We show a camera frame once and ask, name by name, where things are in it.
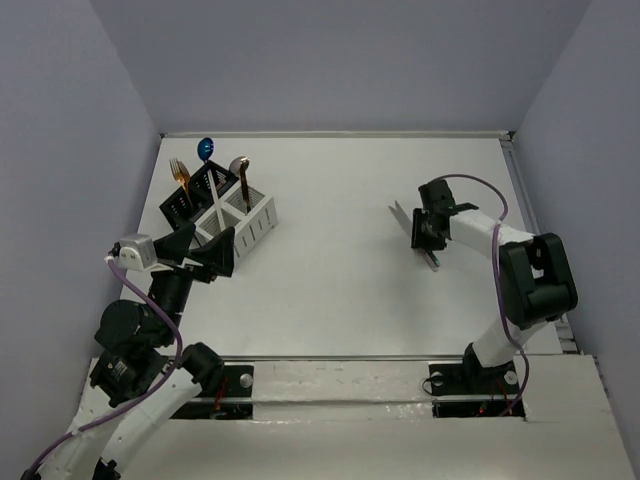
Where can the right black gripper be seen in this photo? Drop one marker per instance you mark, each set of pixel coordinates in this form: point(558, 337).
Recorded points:
point(419, 239)

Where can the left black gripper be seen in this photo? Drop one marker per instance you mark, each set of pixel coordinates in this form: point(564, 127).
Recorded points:
point(189, 270)

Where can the clear chopstick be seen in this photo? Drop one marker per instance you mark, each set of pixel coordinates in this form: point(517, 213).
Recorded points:
point(201, 197)
point(215, 197)

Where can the copper fork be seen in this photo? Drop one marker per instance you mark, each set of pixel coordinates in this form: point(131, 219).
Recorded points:
point(185, 175)

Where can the gold fork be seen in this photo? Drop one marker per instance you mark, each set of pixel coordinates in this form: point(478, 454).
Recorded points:
point(173, 163)

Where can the silver spoon pink handle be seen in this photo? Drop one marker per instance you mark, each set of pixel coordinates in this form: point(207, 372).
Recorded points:
point(234, 166)

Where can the gold knife black handle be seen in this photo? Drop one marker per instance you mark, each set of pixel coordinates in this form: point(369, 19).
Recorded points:
point(244, 164)

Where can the blue metallic spoon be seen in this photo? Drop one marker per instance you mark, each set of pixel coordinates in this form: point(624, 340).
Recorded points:
point(205, 149)

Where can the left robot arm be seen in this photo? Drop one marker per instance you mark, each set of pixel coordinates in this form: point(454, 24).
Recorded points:
point(145, 372)

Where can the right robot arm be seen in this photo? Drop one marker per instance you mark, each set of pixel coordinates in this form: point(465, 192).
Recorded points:
point(532, 277)

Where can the black utensil container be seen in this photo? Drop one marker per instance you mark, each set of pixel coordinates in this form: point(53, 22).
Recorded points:
point(181, 208)

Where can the white utensil container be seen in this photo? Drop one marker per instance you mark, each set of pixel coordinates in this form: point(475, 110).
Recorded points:
point(250, 226)

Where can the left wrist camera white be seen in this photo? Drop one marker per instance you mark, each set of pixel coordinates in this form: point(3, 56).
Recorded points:
point(136, 252)

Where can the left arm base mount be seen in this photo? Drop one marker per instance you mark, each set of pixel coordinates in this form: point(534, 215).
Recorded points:
point(231, 401)

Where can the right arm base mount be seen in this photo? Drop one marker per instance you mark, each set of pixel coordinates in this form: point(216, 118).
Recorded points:
point(490, 395)

